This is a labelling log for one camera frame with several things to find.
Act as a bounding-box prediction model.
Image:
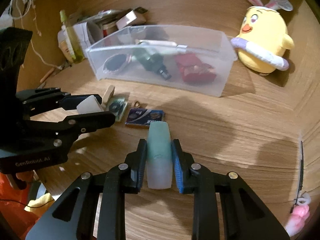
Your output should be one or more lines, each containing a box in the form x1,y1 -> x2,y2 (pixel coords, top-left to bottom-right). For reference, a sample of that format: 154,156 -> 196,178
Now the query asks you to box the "white translucent cap item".
76,95 -> 104,114

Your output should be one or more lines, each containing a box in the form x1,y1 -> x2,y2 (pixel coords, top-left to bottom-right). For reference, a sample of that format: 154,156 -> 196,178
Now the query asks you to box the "green flower mahjong tile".
106,96 -> 127,122

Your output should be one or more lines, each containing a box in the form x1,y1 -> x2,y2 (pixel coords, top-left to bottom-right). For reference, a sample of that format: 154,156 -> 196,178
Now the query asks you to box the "teal white small bottle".
146,121 -> 172,190

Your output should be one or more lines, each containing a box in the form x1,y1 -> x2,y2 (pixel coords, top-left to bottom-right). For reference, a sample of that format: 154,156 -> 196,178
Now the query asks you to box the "beige wooden block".
102,85 -> 115,105

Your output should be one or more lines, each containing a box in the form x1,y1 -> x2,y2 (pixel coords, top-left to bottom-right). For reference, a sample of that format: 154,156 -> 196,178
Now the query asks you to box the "pink hair clip toy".
284,192 -> 311,237

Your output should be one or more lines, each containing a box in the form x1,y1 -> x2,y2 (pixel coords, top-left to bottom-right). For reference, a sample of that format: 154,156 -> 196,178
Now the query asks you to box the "round compact mirror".
103,54 -> 131,74

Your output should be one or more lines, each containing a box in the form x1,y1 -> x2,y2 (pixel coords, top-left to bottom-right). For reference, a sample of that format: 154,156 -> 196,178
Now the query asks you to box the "yellow-green spray bottle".
60,10 -> 84,63

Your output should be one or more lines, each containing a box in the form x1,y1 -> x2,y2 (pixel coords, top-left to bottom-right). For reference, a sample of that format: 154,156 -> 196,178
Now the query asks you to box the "small brown nut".
132,101 -> 141,108

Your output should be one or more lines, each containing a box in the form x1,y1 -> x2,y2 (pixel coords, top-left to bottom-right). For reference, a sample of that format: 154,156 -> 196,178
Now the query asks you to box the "blue small packet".
125,108 -> 165,127

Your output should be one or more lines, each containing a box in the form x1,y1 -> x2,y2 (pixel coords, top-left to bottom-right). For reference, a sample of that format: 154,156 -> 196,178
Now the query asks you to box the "white paper boxes stack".
57,22 -> 104,58

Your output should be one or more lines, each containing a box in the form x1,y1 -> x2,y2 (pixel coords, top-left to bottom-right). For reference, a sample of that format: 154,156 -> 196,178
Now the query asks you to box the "dark green bottle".
132,48 -> 171,80

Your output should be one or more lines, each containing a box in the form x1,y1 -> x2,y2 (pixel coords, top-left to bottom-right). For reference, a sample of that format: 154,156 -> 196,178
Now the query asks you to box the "small white cardboard box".
116,10 -> 146,30

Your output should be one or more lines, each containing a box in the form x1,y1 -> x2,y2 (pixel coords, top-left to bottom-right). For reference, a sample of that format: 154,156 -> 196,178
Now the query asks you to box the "white cosmetic tube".
135,40 -> 188,54

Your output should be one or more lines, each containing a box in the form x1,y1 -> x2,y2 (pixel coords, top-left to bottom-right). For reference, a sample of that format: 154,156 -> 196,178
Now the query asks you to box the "red snack packet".
174,53 -> 216,84

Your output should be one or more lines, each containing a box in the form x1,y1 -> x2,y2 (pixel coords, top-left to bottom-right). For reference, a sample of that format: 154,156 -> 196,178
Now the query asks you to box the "clear plastic storage bin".
86,25 -> 237,97

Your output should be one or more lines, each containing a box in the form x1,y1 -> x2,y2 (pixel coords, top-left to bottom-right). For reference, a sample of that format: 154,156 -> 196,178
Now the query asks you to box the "yellow chick plush toy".
231,0 -> 295,75

